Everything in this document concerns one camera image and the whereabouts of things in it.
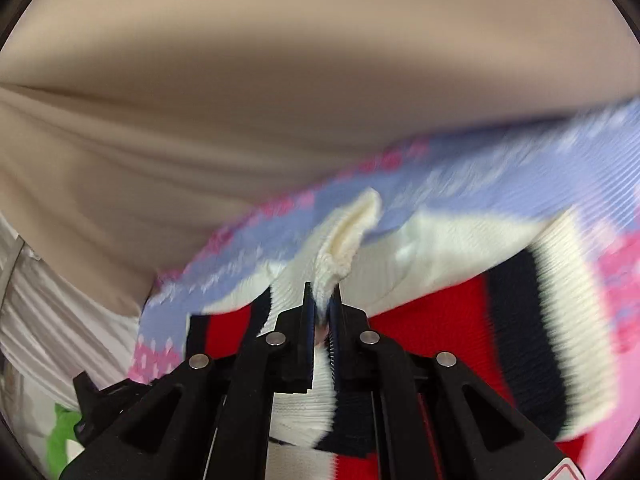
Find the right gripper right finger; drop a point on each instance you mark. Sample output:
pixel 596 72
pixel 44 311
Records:
pixel 422 394

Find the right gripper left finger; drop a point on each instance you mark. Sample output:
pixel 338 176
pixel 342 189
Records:
pixel 208 419

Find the white red black knit sweater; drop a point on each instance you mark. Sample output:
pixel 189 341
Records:
pixel 516 300

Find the green plush pillow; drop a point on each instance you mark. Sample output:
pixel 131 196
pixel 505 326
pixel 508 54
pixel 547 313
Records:
pixel 62 446

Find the white satin curtain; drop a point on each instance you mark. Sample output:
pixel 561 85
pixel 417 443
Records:
pixel 50 332

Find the pink floral bed sheet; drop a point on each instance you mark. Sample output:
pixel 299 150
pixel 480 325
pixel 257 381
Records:
pixel 589 163

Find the beige fabric headboard cover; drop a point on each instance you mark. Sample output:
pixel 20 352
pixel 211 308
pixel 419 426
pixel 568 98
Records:
pixel 130 129

